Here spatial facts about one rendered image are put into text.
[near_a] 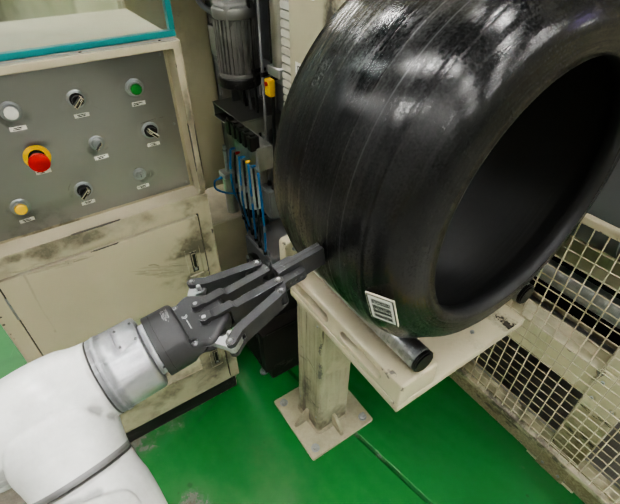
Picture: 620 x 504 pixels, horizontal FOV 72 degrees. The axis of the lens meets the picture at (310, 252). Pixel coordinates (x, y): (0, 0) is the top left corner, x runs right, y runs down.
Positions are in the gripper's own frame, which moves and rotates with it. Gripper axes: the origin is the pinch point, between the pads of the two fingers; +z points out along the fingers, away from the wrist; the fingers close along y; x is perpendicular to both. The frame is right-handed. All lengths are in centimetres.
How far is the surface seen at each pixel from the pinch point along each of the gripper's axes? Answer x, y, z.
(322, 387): 86, 26, 12
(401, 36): -23.7, 0.0, 16.8
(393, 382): 28.3, -8.8, 9.0
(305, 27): -16.3, 33.0, 25.4
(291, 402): 113, 42, 5
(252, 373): 113, 63, -1
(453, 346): 36.1, -7.1, 26.6
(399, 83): -20.9, -3.8, 13.1
